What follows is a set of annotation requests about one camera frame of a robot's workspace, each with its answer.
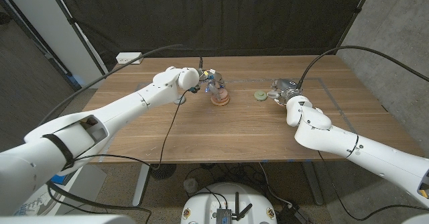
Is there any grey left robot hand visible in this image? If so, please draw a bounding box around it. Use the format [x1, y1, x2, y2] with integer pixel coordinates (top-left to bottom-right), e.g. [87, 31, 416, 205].
[189, 68, 227, 101]

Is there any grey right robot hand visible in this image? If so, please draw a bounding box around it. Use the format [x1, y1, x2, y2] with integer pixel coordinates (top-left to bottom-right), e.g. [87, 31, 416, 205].
[267, 78, 304, 105]

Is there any pink toy ring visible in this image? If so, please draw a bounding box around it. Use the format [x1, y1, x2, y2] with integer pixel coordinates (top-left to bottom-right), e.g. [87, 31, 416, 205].
[210, 87, 229, 101]

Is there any coral red toy ring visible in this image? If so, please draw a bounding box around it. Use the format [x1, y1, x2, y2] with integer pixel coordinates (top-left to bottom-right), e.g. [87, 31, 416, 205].
[210, 95, 231, 105]

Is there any black backdrop curtain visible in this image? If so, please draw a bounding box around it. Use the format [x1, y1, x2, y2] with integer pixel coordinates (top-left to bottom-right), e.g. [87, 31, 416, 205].
[52, 0, 373, 71]

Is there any white power strip box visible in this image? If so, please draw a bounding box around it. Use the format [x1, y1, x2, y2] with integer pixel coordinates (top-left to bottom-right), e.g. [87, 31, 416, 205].
[115, 52, 144, 65]

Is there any grey table leg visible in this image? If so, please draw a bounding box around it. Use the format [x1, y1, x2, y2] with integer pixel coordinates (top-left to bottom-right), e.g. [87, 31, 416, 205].
[301, 162, 324, 207]

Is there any black backdrop stand pole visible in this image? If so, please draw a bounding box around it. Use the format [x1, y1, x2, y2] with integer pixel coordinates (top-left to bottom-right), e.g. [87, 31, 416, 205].
[333, 0, 376, 56]
[45, 0, 110, 77]

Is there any small black floor fan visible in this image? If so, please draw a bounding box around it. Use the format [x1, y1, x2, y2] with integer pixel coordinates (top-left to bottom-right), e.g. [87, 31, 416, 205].
[149, 163, 178, 180]

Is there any grey round floor object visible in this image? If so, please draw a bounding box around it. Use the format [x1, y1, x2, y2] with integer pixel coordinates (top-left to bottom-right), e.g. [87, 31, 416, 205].
[183, 178, 199, 194]

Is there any white robot torso base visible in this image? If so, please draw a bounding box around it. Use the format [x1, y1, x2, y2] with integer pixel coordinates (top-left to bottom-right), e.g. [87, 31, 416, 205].
[180, 182, 278, 224]

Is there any black power adapter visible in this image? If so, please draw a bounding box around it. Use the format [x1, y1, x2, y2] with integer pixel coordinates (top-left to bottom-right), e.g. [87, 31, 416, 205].
[276, 203, 309, 224]

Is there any white table leg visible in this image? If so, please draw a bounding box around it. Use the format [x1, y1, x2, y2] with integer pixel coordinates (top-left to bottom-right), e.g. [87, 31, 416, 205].
[132, 163, 151, 207]

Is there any grey antenna radio box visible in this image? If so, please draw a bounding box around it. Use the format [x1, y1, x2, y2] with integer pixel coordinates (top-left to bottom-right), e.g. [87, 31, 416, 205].
[214, 192, 254, 224]

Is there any white floor platform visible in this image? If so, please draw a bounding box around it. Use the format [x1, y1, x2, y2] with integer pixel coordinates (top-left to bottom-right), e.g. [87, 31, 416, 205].
[13, 163, 108, 217]

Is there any thin black left wrist cable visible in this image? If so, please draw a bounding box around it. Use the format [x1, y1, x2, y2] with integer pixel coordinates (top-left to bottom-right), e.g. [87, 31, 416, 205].
[72, 89, 190, 171]

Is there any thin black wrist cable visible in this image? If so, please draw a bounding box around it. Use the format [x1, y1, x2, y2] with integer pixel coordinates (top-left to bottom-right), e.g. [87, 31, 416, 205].
[72, 89, 190, 171]
[316, 150, 429, 221]

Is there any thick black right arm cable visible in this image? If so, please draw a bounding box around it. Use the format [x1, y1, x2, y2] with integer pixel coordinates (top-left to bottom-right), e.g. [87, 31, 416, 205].
[296, 45, 429, 91]

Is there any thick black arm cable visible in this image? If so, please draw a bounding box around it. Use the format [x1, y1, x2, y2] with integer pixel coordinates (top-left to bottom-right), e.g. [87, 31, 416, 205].
[38, 44, 204, 224]
[296, 45, 429, 91]

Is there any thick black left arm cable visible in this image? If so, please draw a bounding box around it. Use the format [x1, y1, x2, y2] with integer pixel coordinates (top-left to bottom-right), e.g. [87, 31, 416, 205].
[38, 44, 204, 224]

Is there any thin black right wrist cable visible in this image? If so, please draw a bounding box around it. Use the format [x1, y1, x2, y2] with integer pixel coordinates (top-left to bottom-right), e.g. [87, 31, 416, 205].
[316, 150, 429, 221]

